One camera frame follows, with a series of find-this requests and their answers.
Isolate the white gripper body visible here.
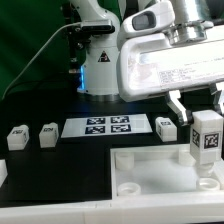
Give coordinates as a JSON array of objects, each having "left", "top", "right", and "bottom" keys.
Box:
[{"left": 117, "top": 27, "right": 224, "bottom": 102}]

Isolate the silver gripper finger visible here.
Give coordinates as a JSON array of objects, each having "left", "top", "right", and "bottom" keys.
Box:
[
  {"left": 165, "top": 90, "right": 194, "bottom": 126},
  {"left": 210, "top": 82, "right": 224, "bottom": 115}
]

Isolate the white square tabletop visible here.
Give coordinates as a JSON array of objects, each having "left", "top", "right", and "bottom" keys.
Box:
[{"left": 109, "top": 143, "right": 224, "bottom": 201}]

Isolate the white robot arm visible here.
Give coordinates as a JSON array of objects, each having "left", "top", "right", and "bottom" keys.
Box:
[{"left": 69, "top": 0, "right": 224, "bottom": 125}]

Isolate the white fiducial marker sheet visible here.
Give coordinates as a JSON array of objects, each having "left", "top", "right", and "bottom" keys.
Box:
[{"left": 61, "top": 114, "right": 152, "bottom": 138}]

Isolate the white front obstacle bar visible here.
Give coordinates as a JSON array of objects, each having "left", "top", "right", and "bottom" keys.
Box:
[{"left": 0, "top": 191, "right": 224, "bottom": 224}]

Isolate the white obstacle bar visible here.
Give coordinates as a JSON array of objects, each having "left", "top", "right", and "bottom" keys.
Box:
[
  {"left": 0, "top": 191, "right": 224, "bottom": 224},
  {"left": 0, "top": 160, "right": 8, "bottom": 187}
]

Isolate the white left obstacle bar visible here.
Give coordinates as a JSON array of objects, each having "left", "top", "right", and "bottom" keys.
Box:
[{"left": 0, "top": 160, "right": 8, "bottom": 187}]

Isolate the white cable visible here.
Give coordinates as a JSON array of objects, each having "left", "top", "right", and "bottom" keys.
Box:
[{"left": 0, "top": 22, "right": 81, "bottom": 101}]

